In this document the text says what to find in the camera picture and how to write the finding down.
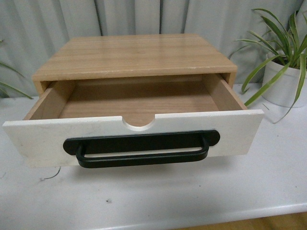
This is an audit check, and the white-front wooden drawer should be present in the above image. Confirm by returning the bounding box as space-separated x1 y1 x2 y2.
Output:
3 74 264 167

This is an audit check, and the green spider plant right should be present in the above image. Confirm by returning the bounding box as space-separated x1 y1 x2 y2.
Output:
241 8 307 110

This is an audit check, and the wooden drawer cabinet shell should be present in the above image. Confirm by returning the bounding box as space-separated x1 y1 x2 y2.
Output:
32 34 69 96

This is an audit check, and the white plant pot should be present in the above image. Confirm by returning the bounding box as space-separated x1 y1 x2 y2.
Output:
262 61 307 108

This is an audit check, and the green plant leaves left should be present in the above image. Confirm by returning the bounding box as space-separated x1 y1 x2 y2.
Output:
0 39 36 99

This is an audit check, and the black metal drawer handle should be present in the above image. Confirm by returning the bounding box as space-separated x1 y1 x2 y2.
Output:
63 130 220 168

